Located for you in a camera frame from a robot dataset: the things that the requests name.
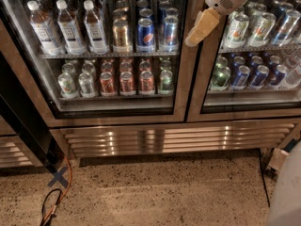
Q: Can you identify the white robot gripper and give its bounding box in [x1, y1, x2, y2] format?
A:
[184, 0, 246, 47]

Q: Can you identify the glass fridge door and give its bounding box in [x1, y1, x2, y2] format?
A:
[188, 0, 301, 121]
[1, 0, 204, 127]

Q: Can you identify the green can right door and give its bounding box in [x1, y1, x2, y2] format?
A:
[211, 67, 231, 90]

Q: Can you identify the steel fridge bottom grille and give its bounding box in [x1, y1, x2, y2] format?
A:
[61, 120, 297, 158]

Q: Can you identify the white 7up can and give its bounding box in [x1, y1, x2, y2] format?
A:
[247, 12, 276, 47]
[224, 14, 249, 49]

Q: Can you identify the silver blue Pepsi can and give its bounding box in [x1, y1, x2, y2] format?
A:
[160, 16, 179, 52]

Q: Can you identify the green silver can lower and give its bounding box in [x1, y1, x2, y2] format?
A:
[158, 70, 173, 94]

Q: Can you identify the silver blue can right shelf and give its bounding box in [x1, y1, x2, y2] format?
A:
[271, 9, 301, 46]

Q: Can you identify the red soda can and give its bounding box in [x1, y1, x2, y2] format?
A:
[100, 72, 117, 96]
[119, 72, 135, 96]
[139, 71, 155, 95]

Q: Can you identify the gold soda can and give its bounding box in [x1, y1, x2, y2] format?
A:
[113, 19, 133, 53]

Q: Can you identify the clear tea bottle right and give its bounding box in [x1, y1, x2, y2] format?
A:
[84, 0, 108, 54]

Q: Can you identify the clear tea bottle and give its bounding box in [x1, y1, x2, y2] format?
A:
[56, 0, 86, 55]
[84, 0, 108, 54]
[27, 0, 62, 56]

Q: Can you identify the clear tea bottle middle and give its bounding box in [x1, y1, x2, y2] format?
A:
[56, 0, 86, 55]

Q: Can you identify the white green can lower left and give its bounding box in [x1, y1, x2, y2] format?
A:
[58, 73, 78, 99]

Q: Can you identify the clear tea bottle left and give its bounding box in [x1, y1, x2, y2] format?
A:
[27, 0, 62, 56]

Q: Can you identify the black cable right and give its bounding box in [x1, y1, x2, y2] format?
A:
[259, 149, 271, 207]

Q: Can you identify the black cable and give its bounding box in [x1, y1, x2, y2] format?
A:
[40, 187, 64, 226]
[259, 149, 271, 207]

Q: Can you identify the orange cable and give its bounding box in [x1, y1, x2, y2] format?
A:
[40, 155, 73, 226]

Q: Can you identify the black cable left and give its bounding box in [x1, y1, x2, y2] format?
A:
[40, 187, 64, 226]

